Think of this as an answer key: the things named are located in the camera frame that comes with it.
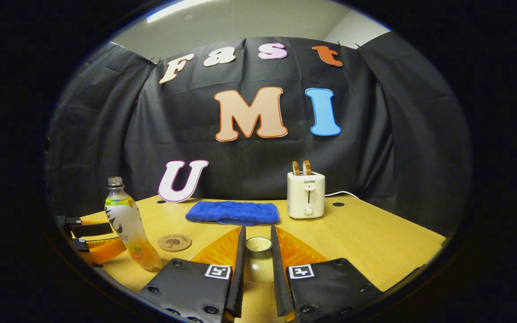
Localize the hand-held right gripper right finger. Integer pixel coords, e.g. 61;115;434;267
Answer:
270;225;384;323

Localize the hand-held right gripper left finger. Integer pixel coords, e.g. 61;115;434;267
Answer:
136;226;247;323

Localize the clear water bottle white label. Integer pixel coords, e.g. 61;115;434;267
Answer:
104;176;162;271

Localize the round cork coaster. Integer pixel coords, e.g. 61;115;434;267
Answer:
158;234;192;252

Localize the blue folded towel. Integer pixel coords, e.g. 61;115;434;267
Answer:
185;201;280;226

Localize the white toaster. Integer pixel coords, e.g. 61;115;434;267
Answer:
287;171;326;219

